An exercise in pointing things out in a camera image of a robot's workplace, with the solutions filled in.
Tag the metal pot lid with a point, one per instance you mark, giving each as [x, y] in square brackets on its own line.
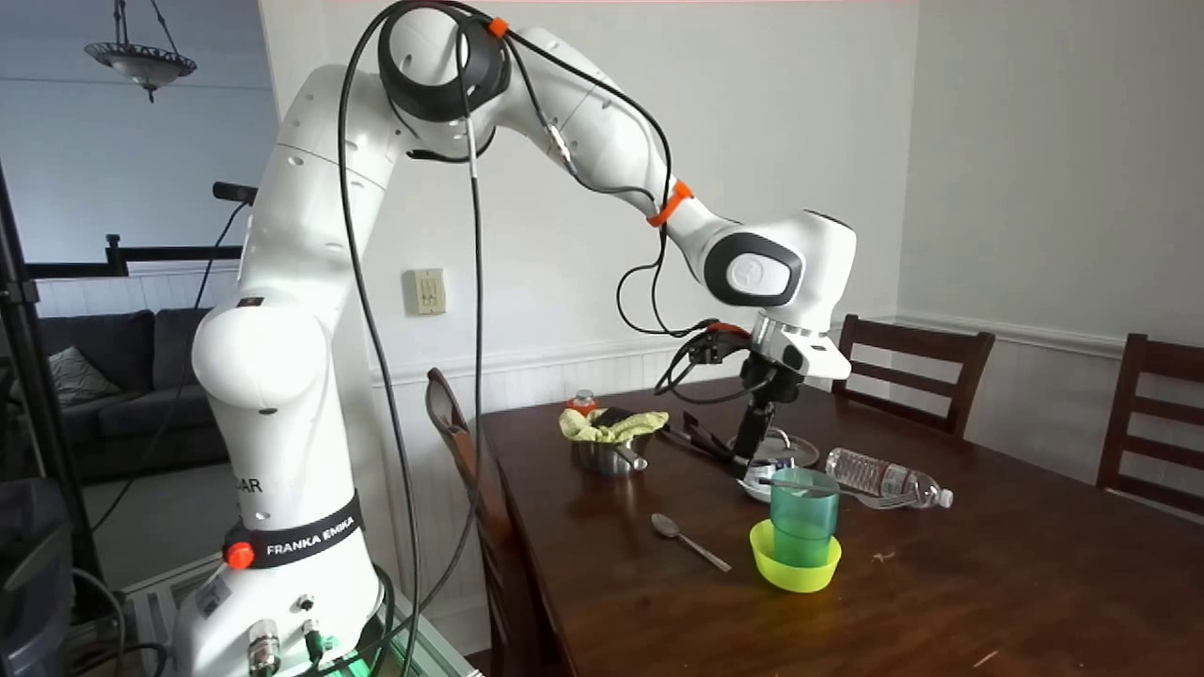
[794, 446]

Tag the robot mounting stand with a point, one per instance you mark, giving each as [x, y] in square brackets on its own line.
[434, 653]

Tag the large silver metal spoon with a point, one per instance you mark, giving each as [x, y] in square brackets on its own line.
[665, 525]

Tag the black spatula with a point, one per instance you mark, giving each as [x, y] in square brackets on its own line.
[702, 440]

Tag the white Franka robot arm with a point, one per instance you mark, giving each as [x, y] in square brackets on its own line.
[302, 250]

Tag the orange juice bottle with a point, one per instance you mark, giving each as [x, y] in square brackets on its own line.
[582, 405]

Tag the grey sofa pillow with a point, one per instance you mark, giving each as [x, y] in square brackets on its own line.
[75, 379]

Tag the black tripod stand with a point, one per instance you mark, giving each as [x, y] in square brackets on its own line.
[30, 400]

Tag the hanging chandelier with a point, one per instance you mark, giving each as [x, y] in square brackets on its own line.
[143, 62]

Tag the green plastic cup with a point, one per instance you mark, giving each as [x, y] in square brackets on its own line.
[784, 572]

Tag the dark grey sofa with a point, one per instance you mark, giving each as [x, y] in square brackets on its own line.
[113, 425]

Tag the translucent green cup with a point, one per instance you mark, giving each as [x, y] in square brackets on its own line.
[801, 513]

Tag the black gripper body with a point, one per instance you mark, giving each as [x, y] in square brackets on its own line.
[772, 388]

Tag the metal pot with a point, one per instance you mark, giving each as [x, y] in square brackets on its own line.
[612, 457]

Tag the yellow-green cloth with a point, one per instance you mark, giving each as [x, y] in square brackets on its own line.
[602, 425]

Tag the white light switch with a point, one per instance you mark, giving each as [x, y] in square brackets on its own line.
[425, 290]

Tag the dark wooden chair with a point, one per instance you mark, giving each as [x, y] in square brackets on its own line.
[1166, 379]
[908, 379]
[484, 502]

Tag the clear plastic water bottle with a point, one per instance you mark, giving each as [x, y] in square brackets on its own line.
[885, 479]

